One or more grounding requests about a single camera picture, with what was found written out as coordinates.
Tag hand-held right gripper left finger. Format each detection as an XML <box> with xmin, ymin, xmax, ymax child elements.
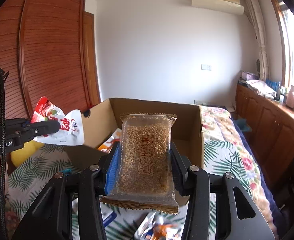
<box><xmin>12</xmin><ymin>142</ymin><xmax>122</xmax><ymax>240</ymax></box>

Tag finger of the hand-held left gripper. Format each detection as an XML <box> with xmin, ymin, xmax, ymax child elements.
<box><xmin>22</xmin><ymin>121</ymin><xmax>60</xmax><ymax>143</ymax></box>
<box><xmin>12</xmin><ymin>117</ymin><xmax>34</xmax><ymax>128</ymax></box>

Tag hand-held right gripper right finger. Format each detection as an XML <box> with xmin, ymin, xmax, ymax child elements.
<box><xmin>170</xmin><ymin>142</ymin><xmax>275</xmax><ymax>240</ymax></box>

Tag white red snack packet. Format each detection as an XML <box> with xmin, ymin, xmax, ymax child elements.
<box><xmin>31</xmin><ymin>96</ymin><xmax>85</xmax><ymax>145</ymax></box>

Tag clear sesame candy packet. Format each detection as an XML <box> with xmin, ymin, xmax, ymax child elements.
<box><xmin>100</xmin><ymin>114</ymin><xmax>179</xmax><ymax>215</ymax></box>

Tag blue white snack packet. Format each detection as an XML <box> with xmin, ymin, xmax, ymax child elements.
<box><xmin>101</xmin><ymin>203</ymin><xmax>118</xmax><ymax>228</ymax></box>

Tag orange blue snack packet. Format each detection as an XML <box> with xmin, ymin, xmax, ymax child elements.
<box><xmin>149</xmin><ymin>220</ymin><xmax>185</xmax><ymax>240</ymax></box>

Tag long white snack packet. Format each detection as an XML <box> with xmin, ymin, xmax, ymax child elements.
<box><xmin>134</xmin><ymin>212</ymin><xmax>158</xmax><ymax>240</ymax></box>

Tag brown cardboard box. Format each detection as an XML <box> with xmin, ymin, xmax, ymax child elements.
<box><xmin>63</xmin><ymin>98</ymin><xmax>205</xmax><ymax>205</ymax></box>

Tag yellow plush toy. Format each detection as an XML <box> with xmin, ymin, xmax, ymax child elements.
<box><xmin>11</xmin><ymin>140</ymin><xmax>45</xmax><ymax>168</ymax></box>

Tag leaf print cloth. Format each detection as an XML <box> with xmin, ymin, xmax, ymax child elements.
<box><xmin>7</xmin><ymin>140</ymin><xmax>237</xmax><ymax>240</ymax></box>

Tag floral blanket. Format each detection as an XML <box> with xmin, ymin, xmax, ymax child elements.
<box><xmin>199</xmin><ymin>105</ymin><xmax>280</xmax><ymax>230</ymax></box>

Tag wooden slatted wardrobe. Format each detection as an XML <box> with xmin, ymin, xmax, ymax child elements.
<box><xmin>0</xmin><ymin>0</ymin><xmax>102</xmax><ymax>140</ymax></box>

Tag teal cloth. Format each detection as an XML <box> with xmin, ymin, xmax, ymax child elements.
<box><xmin>233</xmin><ymin>119</ymin><xmax>252</xmax><ymax>133</ymax></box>

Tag wooden sideboard cabinet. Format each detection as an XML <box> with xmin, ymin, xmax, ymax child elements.
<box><xmin>235</xmin><ymin>84</ymin><xmax>294</xmax><ymax>188</ymax></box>

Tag folded patterned cloths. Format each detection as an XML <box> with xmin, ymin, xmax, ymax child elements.
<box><xmin>245</xmin><ymin>79</ymin><xmax>275</xmax><ymax>97</ymax></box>

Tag pink box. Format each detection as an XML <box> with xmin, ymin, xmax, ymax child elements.
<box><xmin>240</xmin><ymin>70</ymin><xmax>260</xmax><ymax>81</ymax></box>

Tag blue packets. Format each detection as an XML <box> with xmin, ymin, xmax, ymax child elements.
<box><xmin>265</xmin><ymin>79</ymin><xmax>281</xmax><ymax>91</ymax></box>

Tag pink bottle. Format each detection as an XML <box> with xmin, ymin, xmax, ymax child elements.
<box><xmin>285</xmin><ymin>85</ymin><xmax>294</xmax><ymax>106</ymax></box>

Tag patterned beige curtain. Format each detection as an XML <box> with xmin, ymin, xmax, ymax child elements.
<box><xmin>244</xmin><ymin>0</ymin><xmax>271</xmax><ymax>80</ymax></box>

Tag wall air conditioner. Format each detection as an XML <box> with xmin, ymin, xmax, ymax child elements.
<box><xmin>191</xmin><ymin>0</ymin><xmax>245</xmax><ymax>15</ymax></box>

